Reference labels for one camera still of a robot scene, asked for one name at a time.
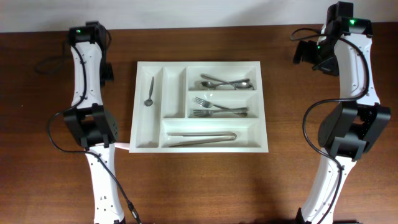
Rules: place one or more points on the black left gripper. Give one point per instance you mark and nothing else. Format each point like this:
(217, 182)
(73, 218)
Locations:
(109, 76)

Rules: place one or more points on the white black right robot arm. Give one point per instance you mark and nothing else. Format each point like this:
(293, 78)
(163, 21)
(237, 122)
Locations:
(341, 48)

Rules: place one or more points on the white plastic cutlery tray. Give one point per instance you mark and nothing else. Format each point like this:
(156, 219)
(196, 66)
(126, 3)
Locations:
(176, 86)

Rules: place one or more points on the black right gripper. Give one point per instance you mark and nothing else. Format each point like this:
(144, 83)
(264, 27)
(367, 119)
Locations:
(330, 68)

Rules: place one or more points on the small steel teaspoon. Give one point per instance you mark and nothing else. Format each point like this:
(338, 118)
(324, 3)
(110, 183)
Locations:
(148, 102)

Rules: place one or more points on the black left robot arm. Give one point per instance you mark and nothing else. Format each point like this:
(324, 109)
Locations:
(92, 126)

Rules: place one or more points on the steel fork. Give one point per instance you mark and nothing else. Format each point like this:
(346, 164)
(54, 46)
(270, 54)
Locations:
(207, 105)
(208, 113)

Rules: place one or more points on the pink plastic knife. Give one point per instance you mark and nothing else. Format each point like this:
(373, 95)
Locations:
(122, 145)

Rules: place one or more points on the large steel spoon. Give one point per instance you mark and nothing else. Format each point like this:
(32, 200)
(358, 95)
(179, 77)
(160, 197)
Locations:
(238, 85)

